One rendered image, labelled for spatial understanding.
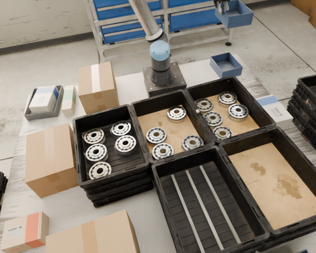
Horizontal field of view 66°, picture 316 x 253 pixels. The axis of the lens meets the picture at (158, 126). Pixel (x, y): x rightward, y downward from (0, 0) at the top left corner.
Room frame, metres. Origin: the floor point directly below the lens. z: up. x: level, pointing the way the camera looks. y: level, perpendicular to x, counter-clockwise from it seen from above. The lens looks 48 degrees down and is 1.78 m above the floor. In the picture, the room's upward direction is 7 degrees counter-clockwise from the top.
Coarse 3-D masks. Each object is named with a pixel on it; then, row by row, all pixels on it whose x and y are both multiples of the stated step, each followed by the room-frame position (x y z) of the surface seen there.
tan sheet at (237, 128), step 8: (216, 96) 1.02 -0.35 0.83; (216, 104) 0.95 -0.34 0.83; (224, 112) 0.89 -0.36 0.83; (224, 120) 0.83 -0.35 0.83; (232, 120) 0.82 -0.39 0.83; (248, 120) 0.81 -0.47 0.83; (232, 128) 0.77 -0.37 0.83; (240, 128) 0.77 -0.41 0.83; (248, 128) 0.76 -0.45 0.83; (256, 128) 0.75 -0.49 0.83
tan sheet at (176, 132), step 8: (160, 112) 0.95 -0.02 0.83; (144, 120) 0.90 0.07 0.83; (152, 120) 0.89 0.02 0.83; (160, 120) 0.89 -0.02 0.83; (168, 120) 0.88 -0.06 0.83; (184, 120) 0.86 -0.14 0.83; (144, 128) 0.85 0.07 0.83; (168, 128) 0.83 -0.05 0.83; (176, 128) 0.82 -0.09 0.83; (184, 128) 0.81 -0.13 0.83; (192, 128) 0.81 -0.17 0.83; (144, 136) 0.79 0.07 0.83; (168, 136) 0.77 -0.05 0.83; (176, 136) 0.77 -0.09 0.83; (184, 136) 0.76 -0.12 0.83; (176, 144) 0.72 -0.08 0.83; (176, 152) 0.67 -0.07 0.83
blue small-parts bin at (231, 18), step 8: (216, 8) 1.49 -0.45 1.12; (232, 8) 1.52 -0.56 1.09; (240, 8) 1.48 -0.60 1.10; (248, 8) 1.40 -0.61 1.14; (216, 16) 1.48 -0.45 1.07; (224, 16) 1.37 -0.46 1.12; (232, 16) 1.32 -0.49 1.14; (240, 16) 1.32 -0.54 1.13; (248, 16) 1.33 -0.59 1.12; (224, 24) 1.36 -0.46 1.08; (232, 24) 1.32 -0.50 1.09; (240, 24) 1.33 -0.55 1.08; (248, 24) 1.33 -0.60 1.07
